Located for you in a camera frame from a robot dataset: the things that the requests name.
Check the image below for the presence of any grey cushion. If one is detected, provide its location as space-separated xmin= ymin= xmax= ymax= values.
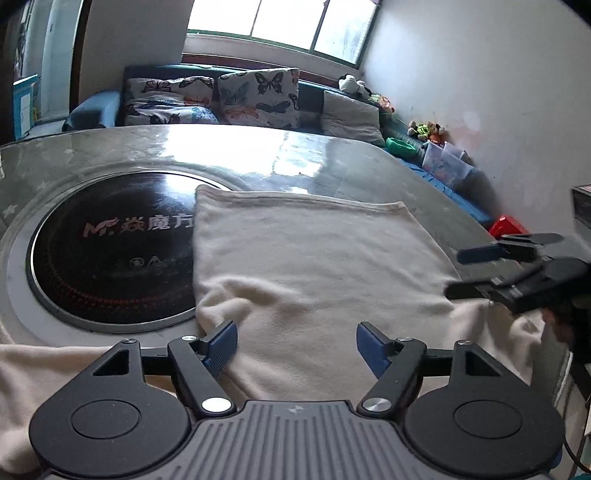
xmin=321 ymin=91 xmax=386 ymax=147

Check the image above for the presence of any cream knit garment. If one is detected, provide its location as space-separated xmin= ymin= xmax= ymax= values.
xmin=0 ymin=184 xmax=551 ymax=476

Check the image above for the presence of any green plastic bowl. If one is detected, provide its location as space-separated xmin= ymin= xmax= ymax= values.
xmin=385 ymin=137 xmax=418 ymax=161

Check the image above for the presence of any red plastic stool near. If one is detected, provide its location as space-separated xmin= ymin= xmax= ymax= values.
xmin=488 ymin=215 xmax=529 ymax=238

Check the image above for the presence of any butterfly pillow upright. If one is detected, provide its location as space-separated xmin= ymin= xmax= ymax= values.
xmin=216 ymin=68 xmax=300 ymax=130

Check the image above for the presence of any butterfly pillow left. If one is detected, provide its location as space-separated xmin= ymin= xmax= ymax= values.
xmin=124 ymin=76 xmax=219 ymax=126

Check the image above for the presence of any colourful plush toys pile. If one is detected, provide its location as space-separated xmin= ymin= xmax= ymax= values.
xmin=407 ymin=121 xmax=446 ymax=145

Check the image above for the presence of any blue sectional sofa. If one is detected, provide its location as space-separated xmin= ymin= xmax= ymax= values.
xmin=62 ymin=64 xmax=494 ymax=227

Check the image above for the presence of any round black induction cooker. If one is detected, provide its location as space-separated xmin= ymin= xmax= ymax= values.
xmin=26 ymin=170 xmax=223 ymax=334

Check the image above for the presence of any clear plastic storage box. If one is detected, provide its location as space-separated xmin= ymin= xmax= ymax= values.
xmin=422 ymin=142 xmax=477 ymax=191

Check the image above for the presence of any window with green frame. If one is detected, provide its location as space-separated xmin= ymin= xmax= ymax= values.
xmin=188 ymin=0 xmax=381 ymax=66

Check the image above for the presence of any light blue box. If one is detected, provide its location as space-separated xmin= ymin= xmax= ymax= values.
xmin=12 ymin=74 xmax=39 ymax=140

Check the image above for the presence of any white plush toy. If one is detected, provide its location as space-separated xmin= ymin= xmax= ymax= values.
xmin=338 ymin=74 xmax=373 ymax=100

